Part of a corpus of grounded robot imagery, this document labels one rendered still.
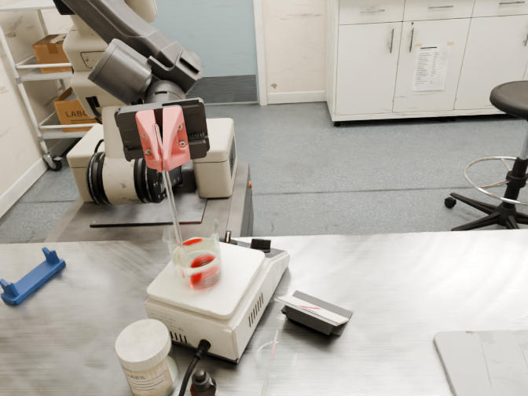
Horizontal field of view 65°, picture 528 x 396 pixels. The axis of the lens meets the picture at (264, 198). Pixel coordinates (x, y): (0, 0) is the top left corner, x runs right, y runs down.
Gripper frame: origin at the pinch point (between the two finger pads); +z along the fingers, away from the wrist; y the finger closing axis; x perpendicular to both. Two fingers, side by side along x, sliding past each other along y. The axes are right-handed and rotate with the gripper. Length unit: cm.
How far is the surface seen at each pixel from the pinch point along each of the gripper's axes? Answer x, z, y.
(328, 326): 24.2, 4.7, 16.7
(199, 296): 17.5, 2.0, 1.2
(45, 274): 25.3, -16.9, -23.9
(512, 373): 25.4, 15.1, 35.4
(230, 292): 17.5, 2.3, 4.9
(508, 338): 25.3, 10.7, 38.1
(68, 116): 68, -218, -73
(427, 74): 65, -208, 155
